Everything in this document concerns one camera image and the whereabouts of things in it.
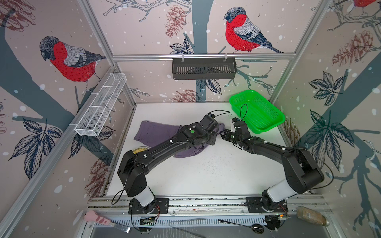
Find green plastic basket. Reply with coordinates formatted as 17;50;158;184
229;90;285;134

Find purple trousers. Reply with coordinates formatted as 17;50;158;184
134;121;208;158

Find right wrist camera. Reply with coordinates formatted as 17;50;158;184
231;118;249;134

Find horizontal aluminium frame bar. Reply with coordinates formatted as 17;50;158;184
111;53;296;62

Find black hanging wire basket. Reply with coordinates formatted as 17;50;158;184
172;58;237;80

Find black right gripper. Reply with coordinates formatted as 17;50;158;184
219;127;243;145

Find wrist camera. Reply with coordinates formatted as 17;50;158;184
199;114;219;131
231;118;249;134

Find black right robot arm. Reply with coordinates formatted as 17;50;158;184
220;130;324;212

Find pink handled spatula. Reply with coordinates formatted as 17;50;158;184
84;210;131;233

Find white mesh wall shelf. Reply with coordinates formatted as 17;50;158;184
74;72;127;137

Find yellow round woven mat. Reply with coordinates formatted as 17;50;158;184
132;146;149;154

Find black spoon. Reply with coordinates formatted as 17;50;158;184
218;219;265;234

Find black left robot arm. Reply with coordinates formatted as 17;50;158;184
117;113;219;214

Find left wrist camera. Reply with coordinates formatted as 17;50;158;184
199;114;219;131

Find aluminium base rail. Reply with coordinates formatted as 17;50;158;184
87;194;333;231

